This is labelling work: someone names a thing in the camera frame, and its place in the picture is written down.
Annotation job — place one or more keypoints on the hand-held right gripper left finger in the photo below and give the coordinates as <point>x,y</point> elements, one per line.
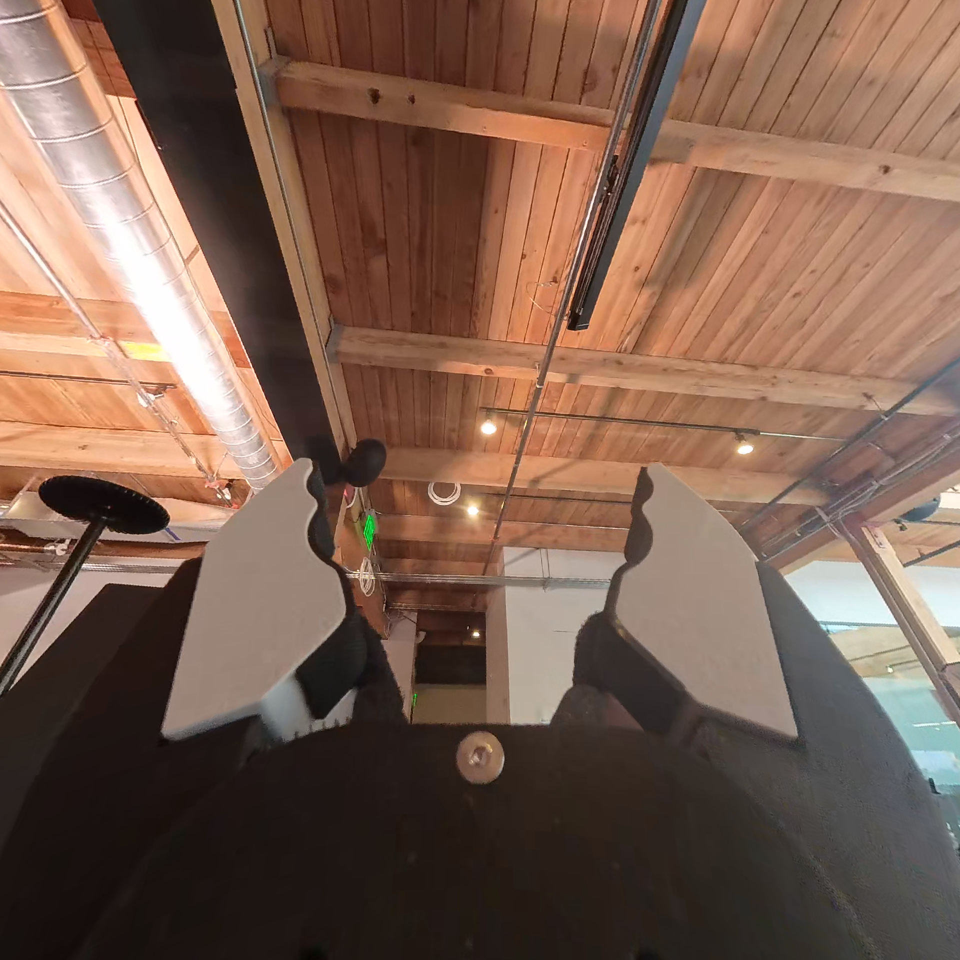
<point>255,600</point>

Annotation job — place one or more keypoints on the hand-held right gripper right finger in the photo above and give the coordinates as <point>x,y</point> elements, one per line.
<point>705,607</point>

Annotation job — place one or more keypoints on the green exit sign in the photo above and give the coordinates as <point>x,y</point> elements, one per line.
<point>370,529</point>

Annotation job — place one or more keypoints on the black floor lamp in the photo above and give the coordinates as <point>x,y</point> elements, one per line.
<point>105,506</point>

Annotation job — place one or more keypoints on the black lighting track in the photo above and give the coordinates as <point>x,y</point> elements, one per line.
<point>622,187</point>

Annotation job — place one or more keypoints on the black dome camera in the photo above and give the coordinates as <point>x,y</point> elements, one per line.
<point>367,459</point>

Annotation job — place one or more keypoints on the wooden support post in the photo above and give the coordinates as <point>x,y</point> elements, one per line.
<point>900,592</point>

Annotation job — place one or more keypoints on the silver ceiling duct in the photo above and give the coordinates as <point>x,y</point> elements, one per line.
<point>112,187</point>

